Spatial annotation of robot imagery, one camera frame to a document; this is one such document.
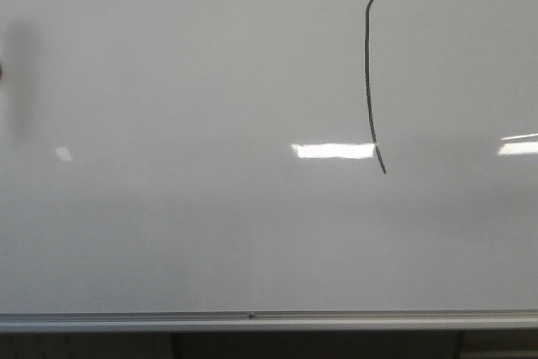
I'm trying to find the white whiteboard with aluminium frame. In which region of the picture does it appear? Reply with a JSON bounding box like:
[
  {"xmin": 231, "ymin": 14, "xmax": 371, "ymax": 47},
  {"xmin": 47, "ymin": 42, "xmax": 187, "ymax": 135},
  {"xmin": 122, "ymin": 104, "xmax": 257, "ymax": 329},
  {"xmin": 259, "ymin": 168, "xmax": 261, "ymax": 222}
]
[{"xmin": 1, "ymin": 0, "xmax": 537, "ymax": 333}]

